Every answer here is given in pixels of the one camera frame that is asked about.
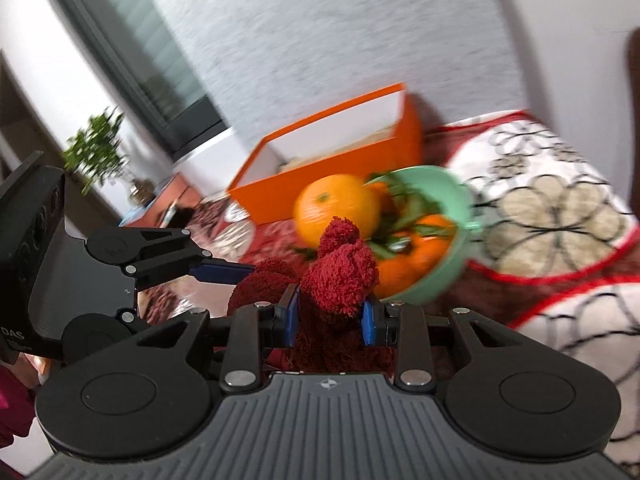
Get dark window frame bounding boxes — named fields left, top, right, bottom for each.
left=51, top=0, right=227, bottom=160

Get potted green plant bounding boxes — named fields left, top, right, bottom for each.
left=62, top=107, right=156, bottom=206

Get large orange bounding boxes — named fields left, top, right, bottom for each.
left=293, top=174, right=381, bottom=249

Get green fruit bowl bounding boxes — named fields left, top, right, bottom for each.
left=366, top=166, right=477, bottom=306

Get beige terry towel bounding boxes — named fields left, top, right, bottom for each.
left=278, top=126, right=393, bottom=174

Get dark wooden chair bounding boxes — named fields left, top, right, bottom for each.
left=625, top=29, right=640, bottom=181

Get copper storage boxes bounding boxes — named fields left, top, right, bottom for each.
left=119, top=172, right=203, bottom=228

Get red terry towel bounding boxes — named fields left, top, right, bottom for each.
left=227, top=217, right=395, bottom=375

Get orange cardboard box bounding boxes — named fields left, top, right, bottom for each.
left=228, top=84, right=422, bottom=224

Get small tangerine left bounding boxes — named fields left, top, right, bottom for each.
left=367, top=214, right=458, bottom=298

